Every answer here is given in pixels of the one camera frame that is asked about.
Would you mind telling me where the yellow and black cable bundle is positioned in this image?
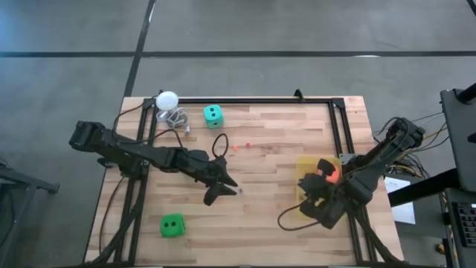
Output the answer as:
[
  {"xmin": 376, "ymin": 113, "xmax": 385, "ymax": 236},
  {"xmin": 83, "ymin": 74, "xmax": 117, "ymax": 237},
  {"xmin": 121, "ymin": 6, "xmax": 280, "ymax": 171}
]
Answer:
[{"xmin": 371, "ymin": 111, "xmax": 451, "ymax": 179}]

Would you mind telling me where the large orange foam die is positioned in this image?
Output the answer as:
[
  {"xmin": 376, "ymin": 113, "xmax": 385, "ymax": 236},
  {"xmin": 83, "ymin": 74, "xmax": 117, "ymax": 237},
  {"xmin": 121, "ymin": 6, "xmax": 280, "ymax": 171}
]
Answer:
[{"xmin": 325, "ymin": 165, "xmax": 341, "ymax": 185}]

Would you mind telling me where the brown cable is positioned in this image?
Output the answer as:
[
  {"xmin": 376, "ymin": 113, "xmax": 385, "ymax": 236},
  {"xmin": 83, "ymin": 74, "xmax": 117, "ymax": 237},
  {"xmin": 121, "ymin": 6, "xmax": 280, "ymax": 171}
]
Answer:
[{"xmin": 98, "ymin": 174, "xmax": 127, "ymax": 256}]

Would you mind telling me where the thin black cable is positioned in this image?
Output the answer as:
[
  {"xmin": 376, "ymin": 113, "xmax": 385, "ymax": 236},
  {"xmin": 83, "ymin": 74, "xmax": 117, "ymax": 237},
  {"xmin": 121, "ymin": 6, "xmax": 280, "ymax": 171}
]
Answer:
[{"xmin": 111, "ymin": 95, "xmax": 159, "ymax": 131}]

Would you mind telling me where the grey metal stand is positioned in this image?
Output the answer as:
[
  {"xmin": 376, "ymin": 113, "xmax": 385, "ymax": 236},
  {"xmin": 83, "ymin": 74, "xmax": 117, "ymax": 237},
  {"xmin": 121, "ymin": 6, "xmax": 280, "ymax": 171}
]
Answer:
[{"xmin": 0, "ymin": 156, "xmax": 60, "ymax": 268}]

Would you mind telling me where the black aluminium frame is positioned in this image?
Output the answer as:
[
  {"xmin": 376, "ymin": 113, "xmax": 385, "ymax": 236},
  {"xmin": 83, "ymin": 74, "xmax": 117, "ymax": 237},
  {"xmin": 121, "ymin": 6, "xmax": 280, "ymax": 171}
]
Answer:
[{"xmin": 80, "ymin": 95, "xmax": 405, "ymax": 268}]

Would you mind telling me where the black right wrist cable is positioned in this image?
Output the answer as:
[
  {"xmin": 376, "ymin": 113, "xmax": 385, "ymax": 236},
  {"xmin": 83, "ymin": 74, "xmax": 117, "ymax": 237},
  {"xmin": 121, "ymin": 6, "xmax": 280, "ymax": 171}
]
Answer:
[{"xmin": 277, "ymin": 200, "xmax": 323, "ymax": 232}]

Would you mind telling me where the white paper sheet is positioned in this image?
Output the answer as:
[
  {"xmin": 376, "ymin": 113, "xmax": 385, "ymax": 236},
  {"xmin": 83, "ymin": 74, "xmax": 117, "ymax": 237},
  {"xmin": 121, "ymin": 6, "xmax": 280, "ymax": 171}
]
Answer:
[{"xmin": 385, "ymin": 176, "xmax": 417, "ymax": 226}]

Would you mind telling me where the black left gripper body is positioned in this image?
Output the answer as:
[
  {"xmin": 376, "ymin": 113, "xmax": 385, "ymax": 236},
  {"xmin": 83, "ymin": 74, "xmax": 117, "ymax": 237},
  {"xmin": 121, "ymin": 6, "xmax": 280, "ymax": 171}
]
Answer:
[{"xmin": 202, "ymin": 156, "xmax": 229, "ymax": 187}]

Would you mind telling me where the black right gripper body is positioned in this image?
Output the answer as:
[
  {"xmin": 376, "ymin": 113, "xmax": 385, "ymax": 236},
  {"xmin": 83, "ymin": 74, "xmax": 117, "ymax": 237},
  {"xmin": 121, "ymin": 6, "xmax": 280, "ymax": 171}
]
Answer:
[{"xmin": 297, "ymin": 182, "xmax": 353, "ymax": 230}]

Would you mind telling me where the white coiled cable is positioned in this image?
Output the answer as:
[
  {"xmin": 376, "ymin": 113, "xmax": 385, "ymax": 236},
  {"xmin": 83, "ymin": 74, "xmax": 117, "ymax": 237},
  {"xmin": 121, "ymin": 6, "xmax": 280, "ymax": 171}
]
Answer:
[{"xmin": 155, "ymin": 106, "xmax": 193, "ymax": 135}]

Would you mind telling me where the grey equipment cart panel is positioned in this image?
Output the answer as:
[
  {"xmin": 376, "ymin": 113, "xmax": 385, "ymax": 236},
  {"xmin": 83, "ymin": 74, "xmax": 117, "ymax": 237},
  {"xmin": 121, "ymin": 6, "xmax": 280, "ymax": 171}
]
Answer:
[{"xmin": 440, "ymin": 88, "xmax": 476, "ymax": 193}]

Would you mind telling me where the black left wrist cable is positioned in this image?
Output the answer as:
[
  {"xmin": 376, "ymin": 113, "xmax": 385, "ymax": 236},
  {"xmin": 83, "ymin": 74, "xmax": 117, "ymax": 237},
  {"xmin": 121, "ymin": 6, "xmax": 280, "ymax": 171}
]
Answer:
[{"xmin": 211, "ymin": 133, "xmax": 230, "ymax": 159}]

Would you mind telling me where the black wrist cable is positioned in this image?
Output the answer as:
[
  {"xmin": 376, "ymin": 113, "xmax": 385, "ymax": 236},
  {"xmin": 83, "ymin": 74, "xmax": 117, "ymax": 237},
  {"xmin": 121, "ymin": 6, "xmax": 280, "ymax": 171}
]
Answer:
[
  {"xmin": 277, "ymin": 200, "xmax": 323, "ymax": 232},
  {"xmin": 211, "ymin": 133, "xmax": 230, "ymax": 159}
]

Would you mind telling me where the black crossbar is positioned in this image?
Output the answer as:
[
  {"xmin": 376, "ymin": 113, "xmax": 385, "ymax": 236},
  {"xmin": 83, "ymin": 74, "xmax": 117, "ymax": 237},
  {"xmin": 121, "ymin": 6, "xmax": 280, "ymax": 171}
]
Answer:
[{"xmin": 388, "ymin": 167, "xmax": 459, "ymax": 208}]

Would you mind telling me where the yellow translucent plastic bin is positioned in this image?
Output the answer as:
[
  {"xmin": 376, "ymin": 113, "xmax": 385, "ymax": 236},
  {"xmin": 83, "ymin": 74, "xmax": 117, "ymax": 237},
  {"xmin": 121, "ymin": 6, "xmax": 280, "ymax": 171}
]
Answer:
[{"xmin": 295, "ymin": 155, "xmax": 343, "ymax": 220}]

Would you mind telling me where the black pole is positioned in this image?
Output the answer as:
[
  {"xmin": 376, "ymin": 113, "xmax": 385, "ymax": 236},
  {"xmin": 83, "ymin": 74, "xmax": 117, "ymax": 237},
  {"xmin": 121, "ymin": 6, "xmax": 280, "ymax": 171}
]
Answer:
[{"xmin": 456, "ymin": 82, "xmax": 476, "ymax": 105}]

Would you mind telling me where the large green foam die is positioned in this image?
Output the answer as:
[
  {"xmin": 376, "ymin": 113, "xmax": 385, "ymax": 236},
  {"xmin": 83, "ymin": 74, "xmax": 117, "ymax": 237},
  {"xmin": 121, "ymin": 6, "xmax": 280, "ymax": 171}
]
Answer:
[{"xmin": 160, "ymin": 213, "xmax": 187, "ymax": 239}]

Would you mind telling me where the white mushroom-shaped lamp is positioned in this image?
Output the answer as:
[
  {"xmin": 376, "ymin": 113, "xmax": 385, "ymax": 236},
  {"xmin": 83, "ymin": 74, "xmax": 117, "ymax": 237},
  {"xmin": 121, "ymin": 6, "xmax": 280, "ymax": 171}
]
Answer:
[{"xmin": 155, "ymin": 90, "xmax": 179, "ymax": 112}]

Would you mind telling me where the large teal foam die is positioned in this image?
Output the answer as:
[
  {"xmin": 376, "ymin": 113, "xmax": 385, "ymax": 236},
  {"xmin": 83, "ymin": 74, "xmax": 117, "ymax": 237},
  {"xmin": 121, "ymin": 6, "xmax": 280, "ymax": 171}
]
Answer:
[{"xmin": 203, "ymin": 104, "xmax": 225, "ymax": 130}]

